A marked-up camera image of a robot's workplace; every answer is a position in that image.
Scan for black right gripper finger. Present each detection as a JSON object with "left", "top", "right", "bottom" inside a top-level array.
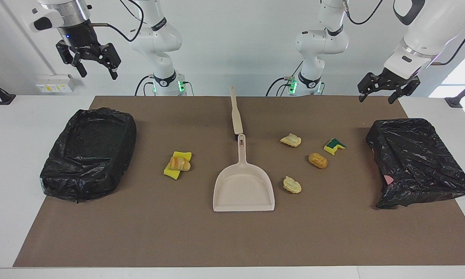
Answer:
[
  {"left": 100, "top": 42, "right": 122, "bottom": 81},
  {"left": 56, "top": 40, "right": 88, "bottom": 78}
]

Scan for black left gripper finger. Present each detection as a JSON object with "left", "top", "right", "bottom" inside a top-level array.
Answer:
[
  {"left": 358, "top": 72, "right": 386, "bottom": 103},
  {"left": 388, "top": 81, "right": 420, "bottom": 105}
]

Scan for yellow and green sponge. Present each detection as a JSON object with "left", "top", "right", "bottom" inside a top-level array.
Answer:
[{"left": 324, "top": 138, "right": 346, "bottom": 156}]

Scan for brown toy bread roll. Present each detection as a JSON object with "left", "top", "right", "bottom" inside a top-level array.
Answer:
[{"left": 308, "top": 152, "right": 328, "bottom": 169}]

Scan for pale toy pastry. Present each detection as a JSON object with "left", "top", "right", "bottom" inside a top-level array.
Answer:
[
  {"left": 280, "top": 133, "right": 302, "bottom": 148},
  {"left": 282, "top": 176, "right": 302, "bottom": 194}
]

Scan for striped toy croissant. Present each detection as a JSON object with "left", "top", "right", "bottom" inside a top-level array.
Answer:
[{"left": 168, "top": 156, "right": 191, "bottom": 171}]

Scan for beige hand brush black bristles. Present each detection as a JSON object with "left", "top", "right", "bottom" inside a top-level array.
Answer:
[{"left": 230, "top": 86, "right": 244, "bottom": 141}]

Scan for beige plastic dustpan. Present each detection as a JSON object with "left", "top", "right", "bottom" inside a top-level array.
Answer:
[{"left": 212, "top": 134, "right": 276, "bottom": 212}]

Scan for pink bin with black bag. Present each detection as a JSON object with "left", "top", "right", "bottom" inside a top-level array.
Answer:
[{"left": 365, "top": 118, "right": 465, "bottom": 210}]

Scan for bin lined with black bag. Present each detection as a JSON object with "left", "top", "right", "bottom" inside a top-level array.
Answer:
[{"left": 40, "top": 108, "right": 137, "bottom": 203}]

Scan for black table clamp stand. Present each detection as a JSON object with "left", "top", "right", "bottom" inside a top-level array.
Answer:
[
  {"left": 0, "top": 74, "right": 16, "bottom": 105},
  {"left": 445, "top": 76, "right": 465, "bottom": 108}
]

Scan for brown table mat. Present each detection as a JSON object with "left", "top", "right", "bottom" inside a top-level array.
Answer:
[{"left": 14, "top": 96, "right": 465, "bottom": 268}]

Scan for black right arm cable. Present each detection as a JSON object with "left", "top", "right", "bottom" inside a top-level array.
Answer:
[{"left": 90, "top": 0, "right": 145, "bottom": 43}]

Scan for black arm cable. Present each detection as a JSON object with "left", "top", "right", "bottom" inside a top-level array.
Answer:
[
  {"left": 343, "top": 0, "right": 465, "bottom": 66},
  {"left": 90, "top": 0, "right": 145, "bottom": 43}
]

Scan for white wall socket box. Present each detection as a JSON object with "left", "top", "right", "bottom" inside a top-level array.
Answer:
[{"left": 36, "top": 74, "right": 77, "bottom": 93}]

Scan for black base power cable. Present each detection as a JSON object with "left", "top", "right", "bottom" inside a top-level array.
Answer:
[
  {"left": 134, "top": 74, "right": 155, "bottom": 96},
  {"left": 265, "top": 60, "right": 303, "bottom": 96}
]

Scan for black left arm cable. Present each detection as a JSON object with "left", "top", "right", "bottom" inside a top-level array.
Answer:
[{"left": 343, "top": 0, "right": 465, "bottom": 66}]

